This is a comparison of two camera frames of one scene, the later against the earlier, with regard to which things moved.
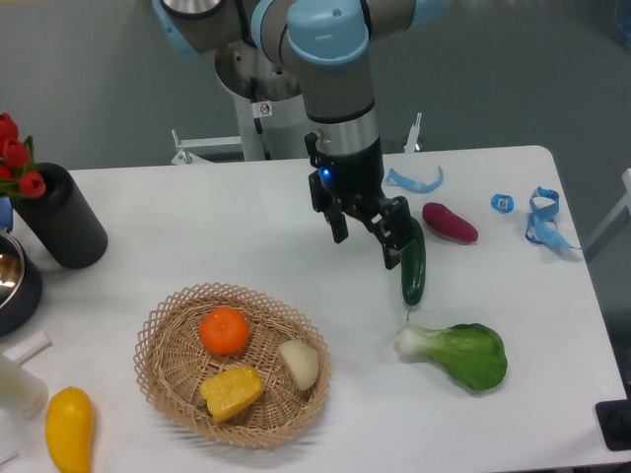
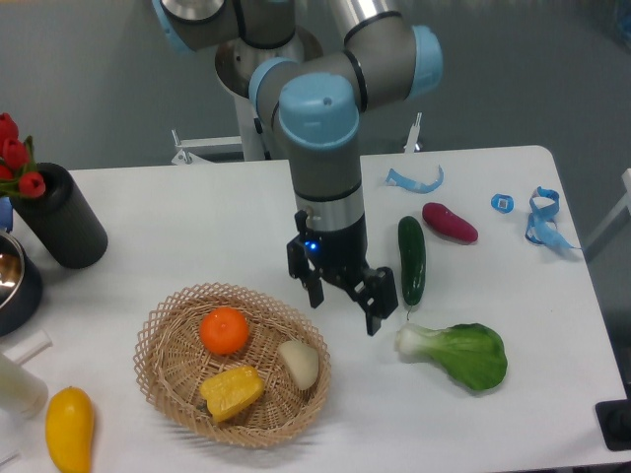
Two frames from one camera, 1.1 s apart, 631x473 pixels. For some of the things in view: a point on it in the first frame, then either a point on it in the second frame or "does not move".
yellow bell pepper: x=232 y=392 does not move
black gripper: x=346 y=183 -> x=339 y=255
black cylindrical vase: x=62 y=221 does not move
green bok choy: x=470 y=353 does not move
